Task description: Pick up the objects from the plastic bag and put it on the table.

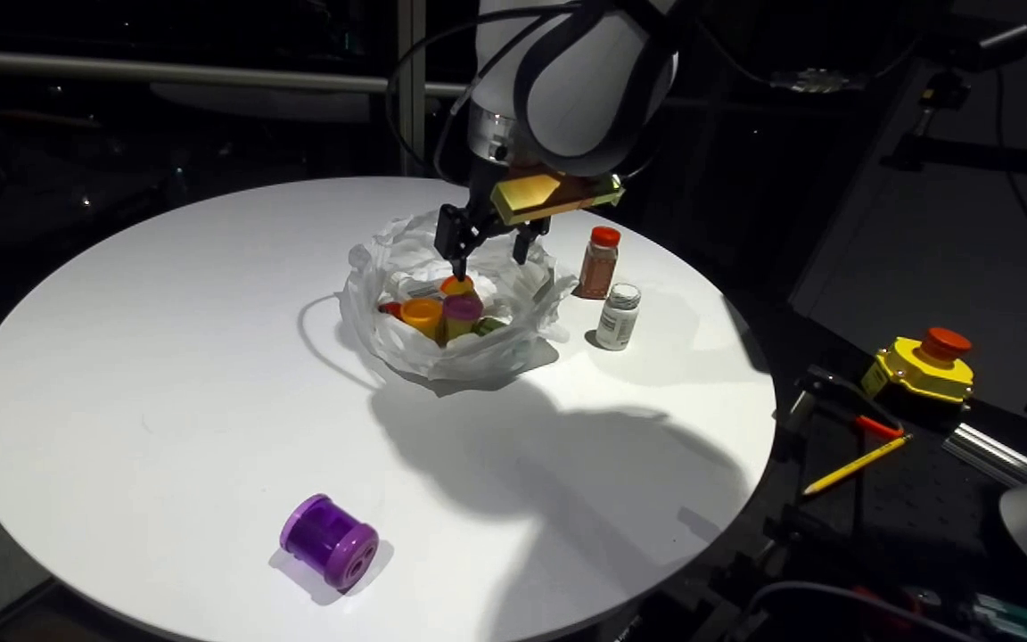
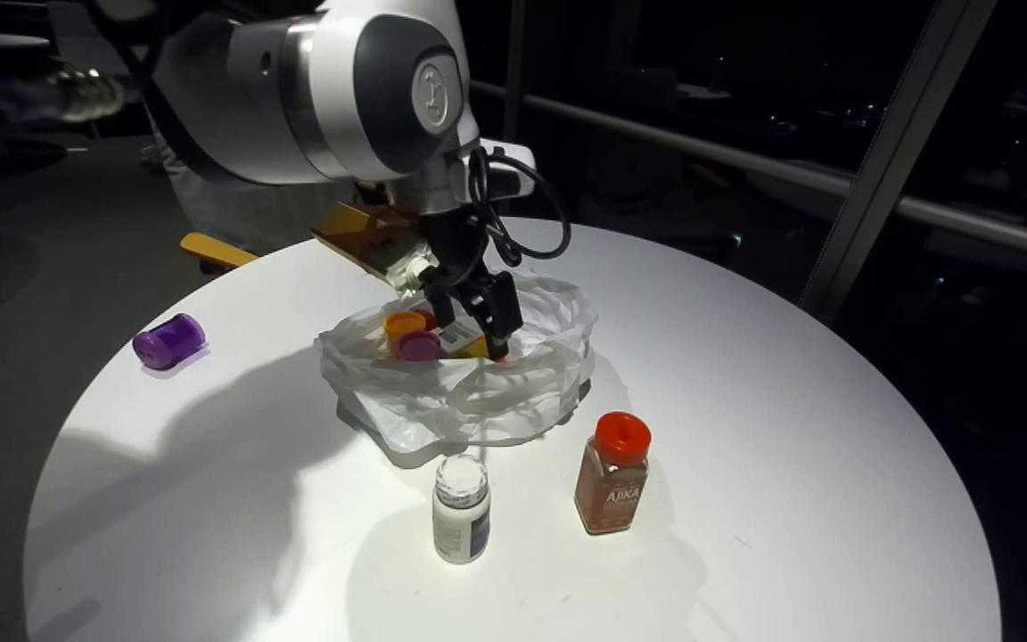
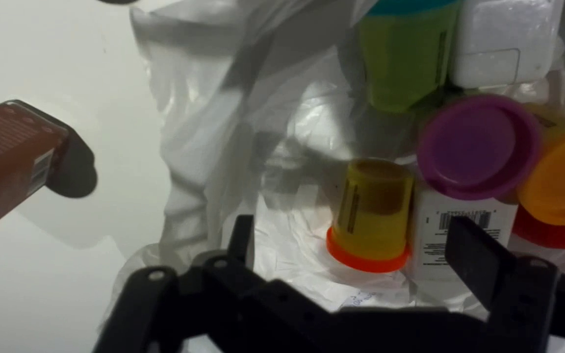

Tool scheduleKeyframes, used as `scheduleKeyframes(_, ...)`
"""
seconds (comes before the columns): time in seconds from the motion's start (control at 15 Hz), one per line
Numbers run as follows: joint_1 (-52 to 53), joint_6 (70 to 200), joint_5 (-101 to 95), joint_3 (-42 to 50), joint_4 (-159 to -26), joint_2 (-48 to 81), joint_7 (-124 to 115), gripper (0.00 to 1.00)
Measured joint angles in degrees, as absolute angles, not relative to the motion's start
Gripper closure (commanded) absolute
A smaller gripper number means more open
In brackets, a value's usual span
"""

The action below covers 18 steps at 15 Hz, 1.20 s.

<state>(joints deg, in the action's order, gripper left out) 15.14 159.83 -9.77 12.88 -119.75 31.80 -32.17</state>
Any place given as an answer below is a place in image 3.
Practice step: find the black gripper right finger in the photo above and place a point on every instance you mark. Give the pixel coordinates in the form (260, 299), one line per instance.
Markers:
(525, 301)

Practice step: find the yellow tub red-orange lid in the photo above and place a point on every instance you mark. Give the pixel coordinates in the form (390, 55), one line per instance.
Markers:
(372, 216)

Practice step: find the yellow tub orange lid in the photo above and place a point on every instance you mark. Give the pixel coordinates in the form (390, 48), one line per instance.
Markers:
(560, 177)

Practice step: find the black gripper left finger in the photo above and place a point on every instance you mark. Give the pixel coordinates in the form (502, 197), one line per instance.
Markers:
(197, 306)

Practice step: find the white translucent plastic bag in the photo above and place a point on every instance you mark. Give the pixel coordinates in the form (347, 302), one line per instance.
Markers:
(217, 130)

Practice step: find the white box with barcode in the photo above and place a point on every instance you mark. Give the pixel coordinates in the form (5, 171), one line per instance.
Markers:
(433, 248)

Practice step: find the green tub teal lid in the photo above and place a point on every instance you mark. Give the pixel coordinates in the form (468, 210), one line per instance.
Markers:
(403, 59)

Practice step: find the spice jar with red lid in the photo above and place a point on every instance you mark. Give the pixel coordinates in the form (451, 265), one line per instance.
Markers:
(9, 157)

